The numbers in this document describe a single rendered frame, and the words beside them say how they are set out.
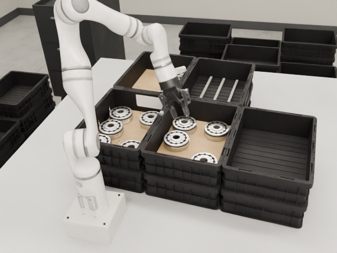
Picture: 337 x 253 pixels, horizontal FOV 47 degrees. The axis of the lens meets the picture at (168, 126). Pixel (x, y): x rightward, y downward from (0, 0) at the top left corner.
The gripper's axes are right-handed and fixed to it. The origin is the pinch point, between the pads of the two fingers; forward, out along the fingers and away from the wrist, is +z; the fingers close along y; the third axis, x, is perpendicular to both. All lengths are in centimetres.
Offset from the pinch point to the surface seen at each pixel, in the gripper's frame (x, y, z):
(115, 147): -23.6, -14.5, 2.1
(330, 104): 86, 23, 34
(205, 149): 4.7, 2.1, 18.1
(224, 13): 308, -157, -17
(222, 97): 43.1, -9.3, 8.7
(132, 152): -21.5, -8.9, 5.3
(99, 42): 97, -143, -36
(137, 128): 0.5, -26.9, 4.3
